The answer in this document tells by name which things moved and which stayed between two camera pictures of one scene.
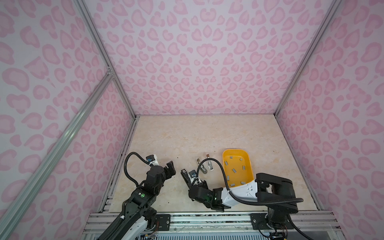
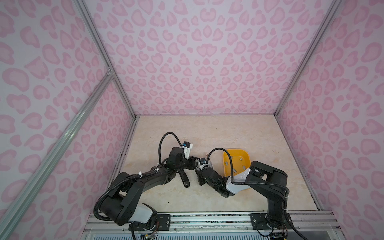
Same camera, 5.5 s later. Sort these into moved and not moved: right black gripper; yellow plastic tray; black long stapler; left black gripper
Moved: left black gripper; right black gripper
Not moved: black long stapler; yellow plastic tray
